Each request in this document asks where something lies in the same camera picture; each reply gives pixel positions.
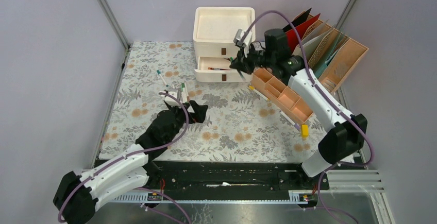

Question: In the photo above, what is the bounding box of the teal folder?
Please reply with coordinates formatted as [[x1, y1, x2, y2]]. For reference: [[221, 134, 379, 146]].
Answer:
[[313, 32, 345, 78]]

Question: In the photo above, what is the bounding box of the orange plastic file rack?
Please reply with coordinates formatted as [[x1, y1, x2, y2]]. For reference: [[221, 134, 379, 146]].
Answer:
[[248, 26, 368, 130]]

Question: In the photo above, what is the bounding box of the green capped marker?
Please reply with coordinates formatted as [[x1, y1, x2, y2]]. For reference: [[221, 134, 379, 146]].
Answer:
[[181, 82, 190, 102]]

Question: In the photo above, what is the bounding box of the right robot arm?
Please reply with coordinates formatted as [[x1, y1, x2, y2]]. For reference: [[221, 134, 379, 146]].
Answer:
[[230, 28, 367, 189]]

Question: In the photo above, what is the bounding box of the white three-drawer organizer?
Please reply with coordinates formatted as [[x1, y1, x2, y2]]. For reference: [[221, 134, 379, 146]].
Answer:
[[193, 7, 255, 83]]

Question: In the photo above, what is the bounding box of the teal capped white marker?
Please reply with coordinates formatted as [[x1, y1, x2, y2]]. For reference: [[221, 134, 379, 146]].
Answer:
[[157, 70, 170, 87]]

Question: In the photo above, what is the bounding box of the yellow capped white marker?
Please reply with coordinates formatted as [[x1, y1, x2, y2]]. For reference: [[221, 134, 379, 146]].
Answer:
[[248, 85, 269, 101]]

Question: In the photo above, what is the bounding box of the beige folder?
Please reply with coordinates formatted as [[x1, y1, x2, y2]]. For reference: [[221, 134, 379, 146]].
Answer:
[[302, 20, 332, 61]]

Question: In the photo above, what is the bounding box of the dark red pen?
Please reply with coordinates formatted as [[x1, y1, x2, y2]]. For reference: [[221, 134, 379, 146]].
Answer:
[[208, 67, 232, 71]]

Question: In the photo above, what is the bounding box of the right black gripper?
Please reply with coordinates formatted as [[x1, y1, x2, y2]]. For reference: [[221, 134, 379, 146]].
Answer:
[[230, 42, 275, 76]]

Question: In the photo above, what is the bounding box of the red folder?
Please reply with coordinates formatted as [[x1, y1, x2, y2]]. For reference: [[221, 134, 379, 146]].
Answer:
[[282, 8, 321, 52]]

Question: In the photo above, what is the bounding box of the yellow eraser block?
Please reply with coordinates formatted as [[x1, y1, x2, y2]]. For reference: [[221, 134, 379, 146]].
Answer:
[[300, 124, 309, 139]]

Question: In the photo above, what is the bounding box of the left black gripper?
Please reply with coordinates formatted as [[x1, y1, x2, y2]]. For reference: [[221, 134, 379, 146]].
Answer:
[[165, 100, 208, 143]]

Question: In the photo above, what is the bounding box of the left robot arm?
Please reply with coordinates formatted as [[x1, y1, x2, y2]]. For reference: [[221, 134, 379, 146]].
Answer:
[[53, 100, 208, 223]]

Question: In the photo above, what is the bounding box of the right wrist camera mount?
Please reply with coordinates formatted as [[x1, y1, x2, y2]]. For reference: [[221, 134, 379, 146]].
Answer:
[[233, 29, 253, 48]]

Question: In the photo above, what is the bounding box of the floral table mat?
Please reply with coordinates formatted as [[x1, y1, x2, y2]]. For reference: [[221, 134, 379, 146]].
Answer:
[[98, 42, 326, 163]]

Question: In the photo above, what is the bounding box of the purple cable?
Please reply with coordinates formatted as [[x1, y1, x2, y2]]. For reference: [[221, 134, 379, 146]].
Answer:
[[244, 10, 376, 224], [57, 92, 192, 224]]

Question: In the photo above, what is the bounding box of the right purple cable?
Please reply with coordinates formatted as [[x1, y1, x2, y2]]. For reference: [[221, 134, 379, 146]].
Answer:
[[244, 10, 376, 224]]

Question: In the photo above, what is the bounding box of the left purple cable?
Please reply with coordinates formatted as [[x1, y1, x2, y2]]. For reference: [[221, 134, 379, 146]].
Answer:
[[57, 92, 192, 224]]

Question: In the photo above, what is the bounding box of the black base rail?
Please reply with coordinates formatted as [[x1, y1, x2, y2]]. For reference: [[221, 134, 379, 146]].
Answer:
[[94, 159, 332, 203]]

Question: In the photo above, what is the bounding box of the purple capped white marker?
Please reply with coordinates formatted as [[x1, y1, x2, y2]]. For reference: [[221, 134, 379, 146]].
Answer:
[[280, 111, 300, 131]]

